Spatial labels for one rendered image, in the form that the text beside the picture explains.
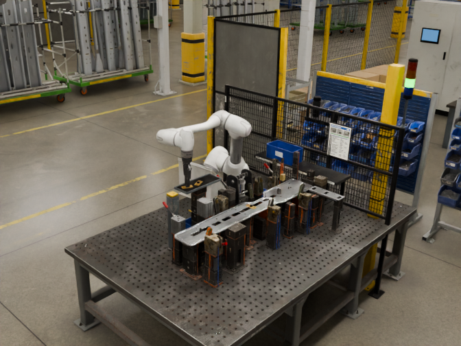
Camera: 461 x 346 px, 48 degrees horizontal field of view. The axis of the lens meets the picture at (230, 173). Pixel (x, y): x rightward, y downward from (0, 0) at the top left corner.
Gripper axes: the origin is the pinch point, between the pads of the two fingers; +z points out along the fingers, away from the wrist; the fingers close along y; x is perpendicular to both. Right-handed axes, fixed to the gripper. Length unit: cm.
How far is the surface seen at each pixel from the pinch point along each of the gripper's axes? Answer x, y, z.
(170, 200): -16.2, 9.2, 8.2
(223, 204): 23.5, 14.7, 15.8
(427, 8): 617, -417, -69
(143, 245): -34, -7, 50
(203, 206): 5.1, 19.6, 12.3
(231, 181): 37.3, -2.3, 6.7
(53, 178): -66, -328, 121
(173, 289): -30, 55, 50
